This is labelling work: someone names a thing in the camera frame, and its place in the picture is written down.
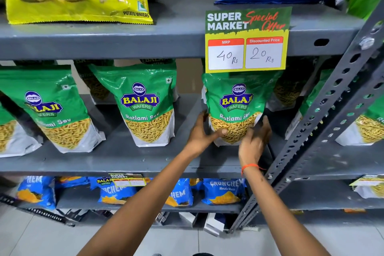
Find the person's left hand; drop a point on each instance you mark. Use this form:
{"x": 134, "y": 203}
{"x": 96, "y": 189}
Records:
{"x": 199, "y": 140}

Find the person's right hand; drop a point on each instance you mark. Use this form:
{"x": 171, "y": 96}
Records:
{"x": 252, "y": 150}

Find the person's right thumb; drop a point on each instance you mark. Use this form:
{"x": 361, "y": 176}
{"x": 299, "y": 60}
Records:
{"x": 247, "y": 135}

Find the person's left thumb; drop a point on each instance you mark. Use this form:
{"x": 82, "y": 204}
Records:
{"x": 218, "y": 135}

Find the green noodle snack pouch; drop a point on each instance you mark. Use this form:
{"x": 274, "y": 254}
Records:
{"x": 240, "y": 96}

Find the person's right forearm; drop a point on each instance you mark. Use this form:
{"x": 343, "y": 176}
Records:
{"x": 276, "y": 213}

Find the person's left forearm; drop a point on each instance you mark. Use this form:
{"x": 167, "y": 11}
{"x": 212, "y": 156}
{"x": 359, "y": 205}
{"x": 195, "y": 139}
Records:
{"x": 144, "y": 204}

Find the orange wrist thread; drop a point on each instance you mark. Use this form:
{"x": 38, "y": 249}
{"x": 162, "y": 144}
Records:
{"x": 249, "y": 165}

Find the row of blue packets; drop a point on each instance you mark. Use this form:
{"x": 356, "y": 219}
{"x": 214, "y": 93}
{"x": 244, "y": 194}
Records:
{"x": 223, "y": 189}

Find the white cardboard box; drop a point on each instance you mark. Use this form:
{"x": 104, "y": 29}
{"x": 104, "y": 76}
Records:
{"x": 188, "y": 218}
{"x": 213, "y": 225}

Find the row of green pouches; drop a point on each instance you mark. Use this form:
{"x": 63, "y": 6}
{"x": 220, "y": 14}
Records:
{"x": 144, "y": 84}

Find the grey perforated metal upright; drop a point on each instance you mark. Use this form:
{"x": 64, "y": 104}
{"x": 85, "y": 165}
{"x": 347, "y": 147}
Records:
{"x": 333, "y": 99}

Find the small green yellow price sign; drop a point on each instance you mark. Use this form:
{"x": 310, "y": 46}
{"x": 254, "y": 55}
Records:
{"x": 369, "y": 180}
{"x": 127, "y": 180}

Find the large green yellow price sign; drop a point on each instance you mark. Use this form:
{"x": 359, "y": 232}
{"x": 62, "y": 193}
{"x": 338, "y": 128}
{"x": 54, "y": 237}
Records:
{"x": 246, "y": 24}

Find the white yellow snack pouch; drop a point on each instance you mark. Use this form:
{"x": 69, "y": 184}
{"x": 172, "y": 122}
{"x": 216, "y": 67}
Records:
{"x": 372, "y": 191}

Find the black perforated metal rail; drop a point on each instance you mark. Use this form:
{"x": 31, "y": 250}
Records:
{"x": 36, "y": 209}

